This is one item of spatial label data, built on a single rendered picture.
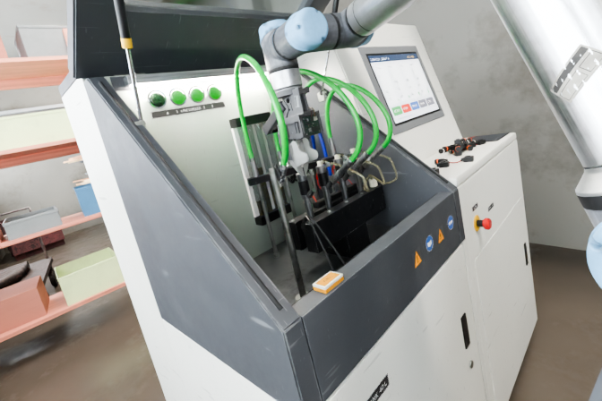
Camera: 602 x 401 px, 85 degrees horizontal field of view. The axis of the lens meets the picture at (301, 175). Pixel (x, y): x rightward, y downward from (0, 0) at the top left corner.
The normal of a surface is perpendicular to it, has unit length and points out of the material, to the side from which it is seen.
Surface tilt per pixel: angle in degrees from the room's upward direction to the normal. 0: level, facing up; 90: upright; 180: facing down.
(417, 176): 90
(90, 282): 90
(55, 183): 90
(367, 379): 90
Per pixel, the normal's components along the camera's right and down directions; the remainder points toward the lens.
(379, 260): 0.69, -0.04
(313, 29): 0.49, 0.04
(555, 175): -0.77, 0.28
